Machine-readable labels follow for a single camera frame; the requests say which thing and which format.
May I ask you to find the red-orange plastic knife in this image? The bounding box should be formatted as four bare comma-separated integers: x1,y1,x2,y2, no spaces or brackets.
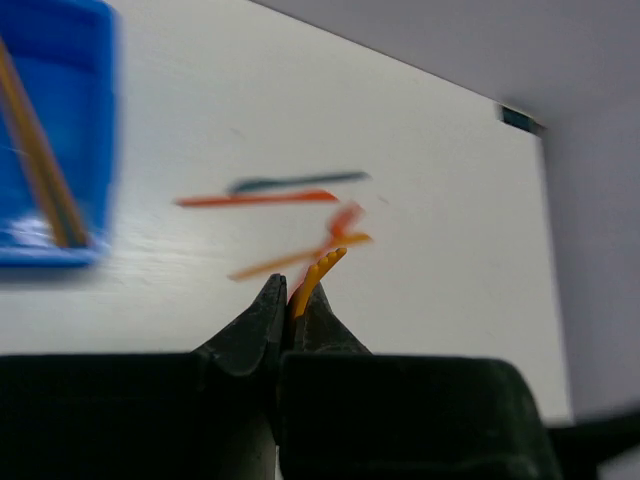
174,189,339,208

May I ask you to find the dark blue plastic knife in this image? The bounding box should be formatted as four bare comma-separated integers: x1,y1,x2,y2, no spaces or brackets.
227,171,370,195

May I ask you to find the orange plastic fork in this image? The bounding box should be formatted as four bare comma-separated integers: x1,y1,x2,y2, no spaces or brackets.
288,248,347,322

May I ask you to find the orange plastic knife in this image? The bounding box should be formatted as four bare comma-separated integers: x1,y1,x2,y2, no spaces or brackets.
228,232,373,281

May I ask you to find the red-orange plastic fork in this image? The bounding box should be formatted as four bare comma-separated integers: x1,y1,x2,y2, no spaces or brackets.
294,202,367,296

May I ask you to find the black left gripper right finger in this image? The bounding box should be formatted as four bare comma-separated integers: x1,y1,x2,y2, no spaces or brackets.
279,287,561,479

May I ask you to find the black logo sticker right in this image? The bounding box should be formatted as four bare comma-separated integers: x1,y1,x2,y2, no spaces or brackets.
497,104,545,136

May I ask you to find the blue divided plastic tray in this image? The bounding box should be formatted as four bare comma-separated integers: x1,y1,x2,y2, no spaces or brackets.
1,1,121,267

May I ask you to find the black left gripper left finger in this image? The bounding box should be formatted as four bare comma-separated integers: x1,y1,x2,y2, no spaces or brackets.
1,274,287,479

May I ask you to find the orange chopstick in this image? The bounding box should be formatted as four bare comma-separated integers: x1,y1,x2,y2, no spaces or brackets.
1,45,89,248

